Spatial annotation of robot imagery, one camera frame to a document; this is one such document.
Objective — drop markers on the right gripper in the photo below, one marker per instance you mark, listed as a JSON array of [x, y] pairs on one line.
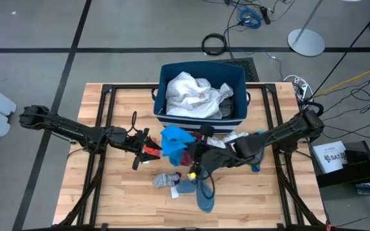
[[214, 157]]

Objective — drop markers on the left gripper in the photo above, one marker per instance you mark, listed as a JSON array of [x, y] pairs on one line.
[[137, 142]]

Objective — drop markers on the maroon garment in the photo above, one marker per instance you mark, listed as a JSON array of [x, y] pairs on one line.
[[186, 158]]

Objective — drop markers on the teal blue shirt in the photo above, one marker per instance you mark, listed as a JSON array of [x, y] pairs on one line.
[[175, 141]]

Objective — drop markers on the light grey sock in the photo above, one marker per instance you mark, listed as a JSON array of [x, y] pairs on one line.
[[164, 180]]

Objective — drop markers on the blue socks with tag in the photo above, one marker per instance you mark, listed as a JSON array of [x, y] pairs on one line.
[[204, 195]]

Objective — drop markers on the dark grey trousers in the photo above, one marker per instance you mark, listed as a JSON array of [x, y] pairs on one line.
[[227, 109]]

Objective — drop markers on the large white shirt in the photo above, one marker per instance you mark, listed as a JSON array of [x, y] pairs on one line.
[[191, 96]]

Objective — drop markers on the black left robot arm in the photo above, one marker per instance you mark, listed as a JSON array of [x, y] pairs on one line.
[[75, 131]]

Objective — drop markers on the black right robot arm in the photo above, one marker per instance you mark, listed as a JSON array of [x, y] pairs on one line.
[[284, 131]]

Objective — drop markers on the small white garment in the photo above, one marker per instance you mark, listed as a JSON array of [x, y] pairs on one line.
[[226, 138]]

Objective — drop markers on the grey teal socks with tag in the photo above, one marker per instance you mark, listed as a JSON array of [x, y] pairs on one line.
[[256, 165]]

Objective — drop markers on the purple teal socks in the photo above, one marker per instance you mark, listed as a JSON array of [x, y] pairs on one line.
[[260, 132]]

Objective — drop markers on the navy white striped fabric basket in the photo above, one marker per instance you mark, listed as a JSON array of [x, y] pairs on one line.
[[236, 77]]

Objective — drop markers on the white box with label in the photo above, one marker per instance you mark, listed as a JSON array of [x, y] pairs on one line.
[[328, 157]]

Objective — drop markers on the black side cart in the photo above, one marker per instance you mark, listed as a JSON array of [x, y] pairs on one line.
[[348, 173]]

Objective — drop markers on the round grey stand base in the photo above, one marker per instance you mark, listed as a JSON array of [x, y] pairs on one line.
[[306, 42]]

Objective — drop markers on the black power adapter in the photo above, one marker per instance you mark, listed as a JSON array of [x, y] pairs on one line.
[[265, 14]]

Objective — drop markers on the grey stand pole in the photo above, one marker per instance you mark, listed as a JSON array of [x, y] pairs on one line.
[[310, 16]]

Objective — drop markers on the thin black pole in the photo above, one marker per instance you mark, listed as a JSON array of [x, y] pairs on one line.
[[349, 49]]

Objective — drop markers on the black metal table frame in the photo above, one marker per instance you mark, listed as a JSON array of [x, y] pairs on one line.
[[130, 86]]

